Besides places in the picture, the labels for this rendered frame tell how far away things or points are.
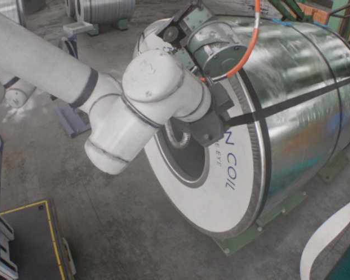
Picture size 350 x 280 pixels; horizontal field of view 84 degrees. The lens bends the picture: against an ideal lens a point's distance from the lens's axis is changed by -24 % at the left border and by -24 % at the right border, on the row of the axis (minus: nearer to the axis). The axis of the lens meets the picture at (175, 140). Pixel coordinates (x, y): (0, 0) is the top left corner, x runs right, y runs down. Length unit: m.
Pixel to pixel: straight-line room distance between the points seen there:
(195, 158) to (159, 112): 1.17
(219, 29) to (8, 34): 0.49
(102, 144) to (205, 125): 0.20
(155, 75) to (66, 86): 0.19
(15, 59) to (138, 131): 0.25
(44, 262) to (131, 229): 0.72
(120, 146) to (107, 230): 1.47
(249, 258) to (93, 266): 1.08
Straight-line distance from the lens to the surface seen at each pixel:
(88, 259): 1.76
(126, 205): 1.93
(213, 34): 0.64
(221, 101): 0.51
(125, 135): 0.38
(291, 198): 2.21
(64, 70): 0.46
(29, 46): 0.45
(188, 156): 1.53
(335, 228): 0.54
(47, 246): 1.52
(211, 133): 0.47
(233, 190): 1.01
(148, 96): 0.34
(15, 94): 0.94
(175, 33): 0.79
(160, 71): 0.34
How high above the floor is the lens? 1.59
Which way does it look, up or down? 41 degrees down
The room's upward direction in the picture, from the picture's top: 4 degrees clockwise
